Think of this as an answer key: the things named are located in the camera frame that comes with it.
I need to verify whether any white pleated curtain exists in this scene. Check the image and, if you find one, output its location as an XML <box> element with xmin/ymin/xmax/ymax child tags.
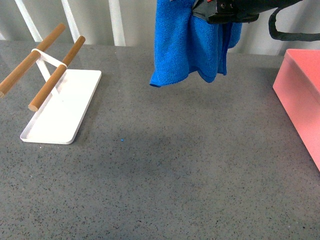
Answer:
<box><xmin>0</xmin><ymin>0</ymin><xmax>320</xmax><ymax>56</ymax></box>

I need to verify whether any black sleeved cable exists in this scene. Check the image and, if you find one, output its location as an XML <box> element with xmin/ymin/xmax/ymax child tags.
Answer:
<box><xmin>268</xmin><ymin>7</ymin><xmax>320</xmax><ymax>42</ymax></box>

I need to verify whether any pink plastic box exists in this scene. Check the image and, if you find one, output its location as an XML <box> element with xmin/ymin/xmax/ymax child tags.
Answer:
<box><xmin>273</xmin><ymin>49</ymin><xmax>320</xmax><ymax>168</ymax></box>

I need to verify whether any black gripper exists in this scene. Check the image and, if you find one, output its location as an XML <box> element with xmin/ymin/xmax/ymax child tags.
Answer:
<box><xmin>192</xmin><ymin>0</ymin><xmax>298</xmax><ymax>24</ymax></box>

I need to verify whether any white towel rack stand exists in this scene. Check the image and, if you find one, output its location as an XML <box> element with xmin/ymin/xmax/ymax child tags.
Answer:
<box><xmin>0</xmin><ymin>23</ymin><xmax>102</xmax><ymax>145</ymax></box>

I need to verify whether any blue microfiber towel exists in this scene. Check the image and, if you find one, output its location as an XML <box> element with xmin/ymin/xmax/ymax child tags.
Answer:
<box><xmin>149</xmin><ymin>0</ymin><xmax>242</xmax><ymax>87</ymax></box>

